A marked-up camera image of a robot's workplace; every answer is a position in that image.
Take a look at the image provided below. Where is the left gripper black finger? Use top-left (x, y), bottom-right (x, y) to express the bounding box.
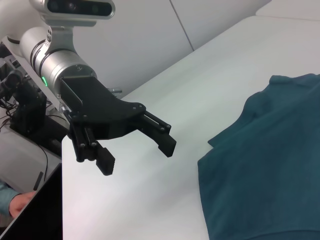
top-left (136, 110), bottom-right (178, 159)
top-left (69, 120), bottom-right (116, 176)

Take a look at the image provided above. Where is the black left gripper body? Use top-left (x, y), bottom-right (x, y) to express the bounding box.
top-left (58, 76), bottom-right (148, 140)

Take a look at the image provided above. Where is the teal t-shirt with FREE print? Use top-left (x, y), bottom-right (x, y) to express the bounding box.
top-left (197, 73), bottom-right (320, 240)

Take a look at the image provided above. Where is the forearm in light blue sleeve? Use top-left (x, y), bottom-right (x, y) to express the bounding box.
top-left (0, 181), bottom-right (21, 217)

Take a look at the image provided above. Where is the bare person hand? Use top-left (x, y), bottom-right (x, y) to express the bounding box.
top-left (8, 191), bottom-right (36, 218)

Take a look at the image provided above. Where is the black electronic device block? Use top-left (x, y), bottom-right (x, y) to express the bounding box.
top-left (9, 74), bottom-right (63, 157)

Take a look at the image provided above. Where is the black flat panel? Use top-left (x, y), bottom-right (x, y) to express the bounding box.
top-left (0, 162), bottom-right (63, 240)

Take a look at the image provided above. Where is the dark background equipment rack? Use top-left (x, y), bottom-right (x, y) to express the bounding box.
top-left (0, 42), bottom-right (25, 101)

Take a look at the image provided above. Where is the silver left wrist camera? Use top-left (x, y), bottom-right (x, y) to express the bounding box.
top-left (39, 0), bottom-right (116, 28)

